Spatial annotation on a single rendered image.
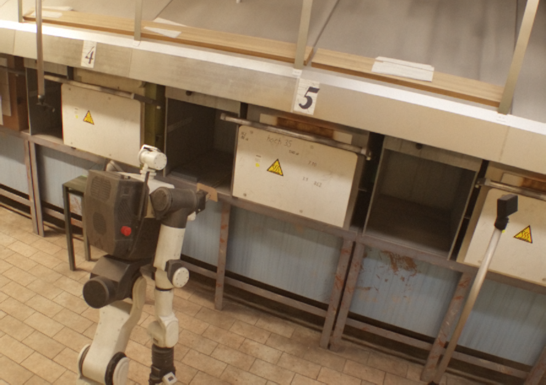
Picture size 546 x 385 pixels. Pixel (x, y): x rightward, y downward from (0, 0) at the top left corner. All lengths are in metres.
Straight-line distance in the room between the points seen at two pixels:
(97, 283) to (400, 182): 1.92
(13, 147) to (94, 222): 2.12
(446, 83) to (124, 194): 1.30
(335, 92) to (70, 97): 1.68
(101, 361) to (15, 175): 2.29
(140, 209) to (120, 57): 0.96
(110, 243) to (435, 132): 1.31
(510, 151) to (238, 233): 1.61
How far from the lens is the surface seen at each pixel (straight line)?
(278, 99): 1.93
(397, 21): 2.22
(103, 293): 1.70
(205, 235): 2.83
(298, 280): 2.71
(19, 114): 3.55
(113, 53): 2.38
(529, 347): 2.80
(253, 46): 2.02
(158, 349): 1.83
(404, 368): 2.94
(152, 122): 2.68
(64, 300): 3.17
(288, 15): 2.25
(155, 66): 2.22
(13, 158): 3.84
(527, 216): 2.16
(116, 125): 2.69
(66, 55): 2.60
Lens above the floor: 1.99
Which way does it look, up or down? 23 degrees down
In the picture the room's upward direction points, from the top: 8 degrees clockwise
